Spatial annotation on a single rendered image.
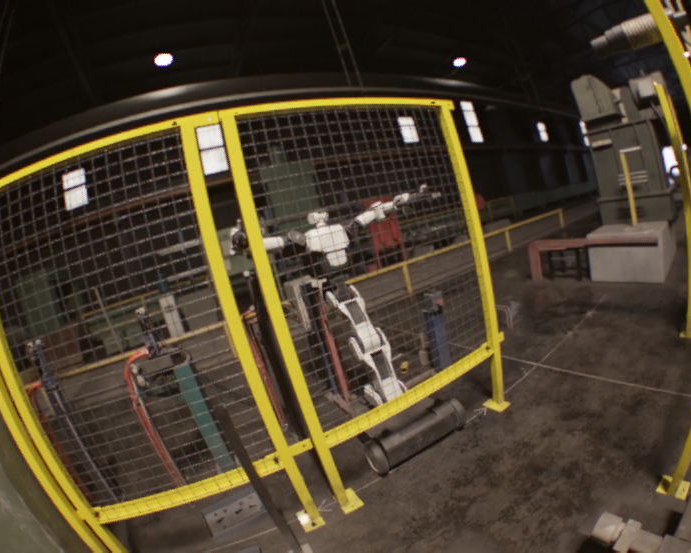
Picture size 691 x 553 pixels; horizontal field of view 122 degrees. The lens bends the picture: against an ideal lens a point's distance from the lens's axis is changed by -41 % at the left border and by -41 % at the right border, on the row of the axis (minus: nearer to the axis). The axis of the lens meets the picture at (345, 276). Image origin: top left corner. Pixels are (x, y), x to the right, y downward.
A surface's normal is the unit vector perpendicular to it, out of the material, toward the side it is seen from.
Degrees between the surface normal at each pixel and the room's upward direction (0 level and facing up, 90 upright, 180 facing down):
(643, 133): 90
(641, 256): 90
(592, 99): 90
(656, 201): 90
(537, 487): 0
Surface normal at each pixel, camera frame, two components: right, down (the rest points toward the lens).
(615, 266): -0.87, 0.28
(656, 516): -0.25, -0.96
